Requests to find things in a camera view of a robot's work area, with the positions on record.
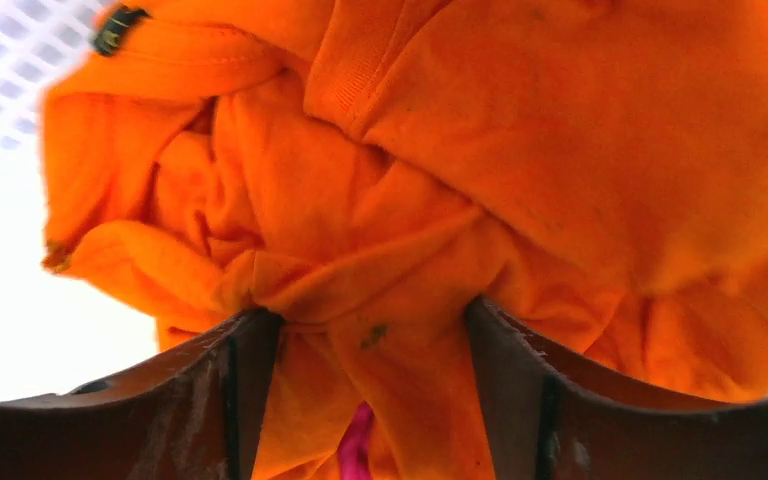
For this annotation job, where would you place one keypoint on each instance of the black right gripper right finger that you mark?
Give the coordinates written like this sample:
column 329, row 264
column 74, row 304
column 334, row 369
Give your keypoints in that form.
column 550, row 413

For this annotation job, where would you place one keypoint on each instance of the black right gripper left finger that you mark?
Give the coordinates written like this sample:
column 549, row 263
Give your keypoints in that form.
column 192, row 412

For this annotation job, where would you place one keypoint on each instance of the orange t-shirt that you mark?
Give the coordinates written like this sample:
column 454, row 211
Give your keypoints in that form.
column 366, row 168

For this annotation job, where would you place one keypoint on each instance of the pink crumpled t-shirt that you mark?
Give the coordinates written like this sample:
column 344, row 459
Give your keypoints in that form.
column 352, row 452

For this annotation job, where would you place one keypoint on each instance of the white plastic laundry basket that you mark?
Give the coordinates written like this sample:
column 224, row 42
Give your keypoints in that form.
column 39, row 41

